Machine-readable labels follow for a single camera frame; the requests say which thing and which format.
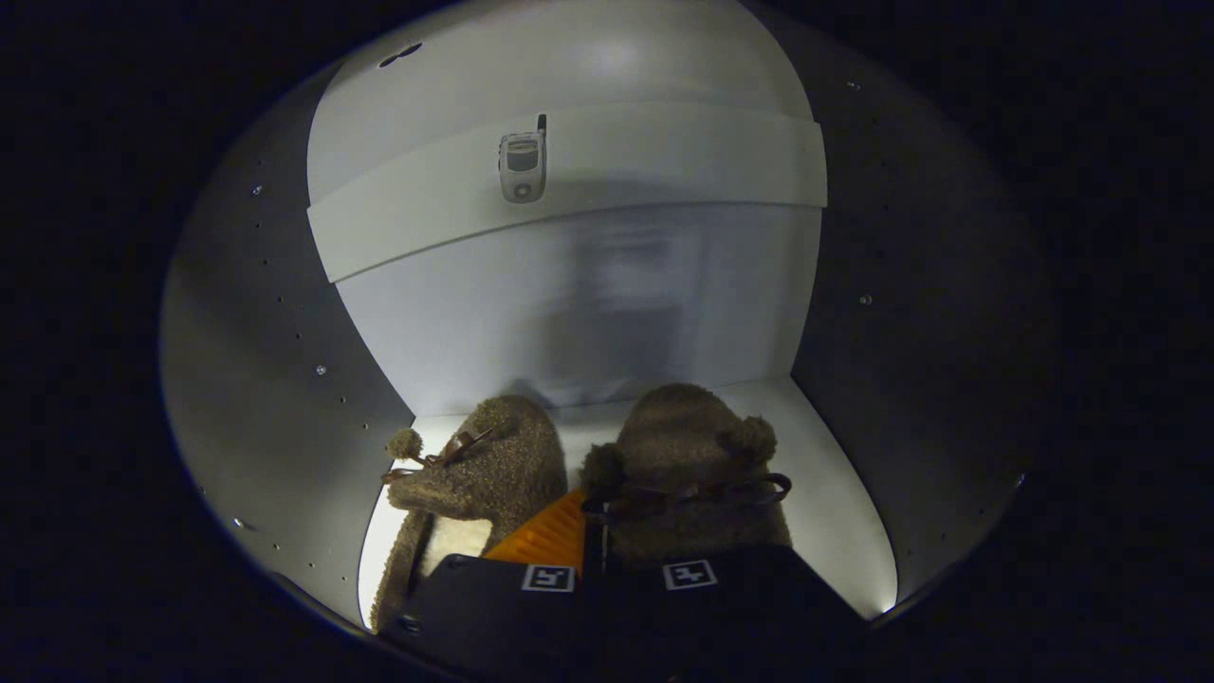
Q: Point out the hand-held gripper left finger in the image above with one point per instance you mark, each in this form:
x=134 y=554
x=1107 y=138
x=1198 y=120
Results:
x=493 y=617

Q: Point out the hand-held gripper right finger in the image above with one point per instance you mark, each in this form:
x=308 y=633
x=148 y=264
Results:
x=721 y=617

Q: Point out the brown fuzzy slipper shoe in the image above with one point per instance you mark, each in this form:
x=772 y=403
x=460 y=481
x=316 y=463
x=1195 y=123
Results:
x=678 y=446
x=507 y=465

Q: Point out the dark grey shoe cabinet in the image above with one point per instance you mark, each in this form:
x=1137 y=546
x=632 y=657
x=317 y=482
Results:
x=588 y=313

